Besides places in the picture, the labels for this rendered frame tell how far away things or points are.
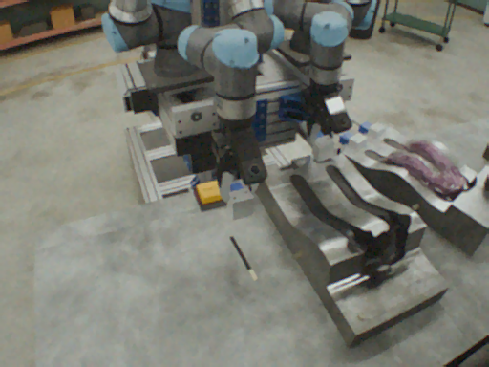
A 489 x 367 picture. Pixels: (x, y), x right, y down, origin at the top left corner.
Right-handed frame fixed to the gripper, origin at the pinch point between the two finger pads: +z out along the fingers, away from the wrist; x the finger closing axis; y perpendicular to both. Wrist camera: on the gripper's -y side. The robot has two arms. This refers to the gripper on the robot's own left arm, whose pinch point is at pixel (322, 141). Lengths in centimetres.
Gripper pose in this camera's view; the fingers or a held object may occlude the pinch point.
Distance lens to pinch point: 99.5
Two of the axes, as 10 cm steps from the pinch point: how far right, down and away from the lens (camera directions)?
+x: -9.3, 3.3, -1.7
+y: -3.7, -7.1, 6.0
